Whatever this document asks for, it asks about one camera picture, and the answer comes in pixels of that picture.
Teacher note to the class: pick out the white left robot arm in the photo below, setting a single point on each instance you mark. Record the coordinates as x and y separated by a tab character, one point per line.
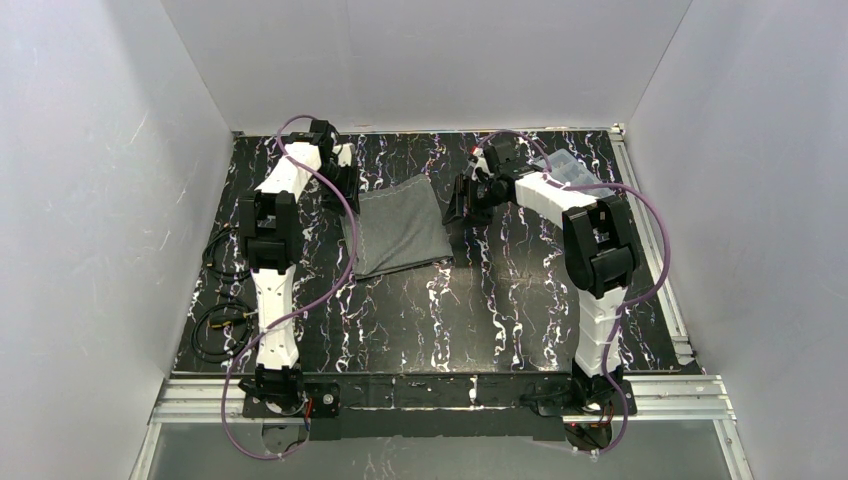
271	237

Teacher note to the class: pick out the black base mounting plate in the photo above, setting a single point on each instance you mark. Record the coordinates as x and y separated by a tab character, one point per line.
543	406

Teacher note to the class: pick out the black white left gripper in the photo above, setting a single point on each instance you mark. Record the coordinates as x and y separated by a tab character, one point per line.
346	187

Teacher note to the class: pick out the clear plastic screw box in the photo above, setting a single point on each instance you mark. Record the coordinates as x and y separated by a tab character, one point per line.
566	169

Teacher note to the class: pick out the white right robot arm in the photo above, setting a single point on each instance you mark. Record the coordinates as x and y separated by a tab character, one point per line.
600	252

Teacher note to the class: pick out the aluminium front frame rail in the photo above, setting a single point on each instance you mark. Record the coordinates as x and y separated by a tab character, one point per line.
650	397

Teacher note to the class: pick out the grey fabric napkin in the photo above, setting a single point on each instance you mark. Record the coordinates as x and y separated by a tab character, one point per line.
398	228

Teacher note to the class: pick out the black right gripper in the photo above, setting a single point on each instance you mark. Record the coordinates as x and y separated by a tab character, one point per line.
466	198

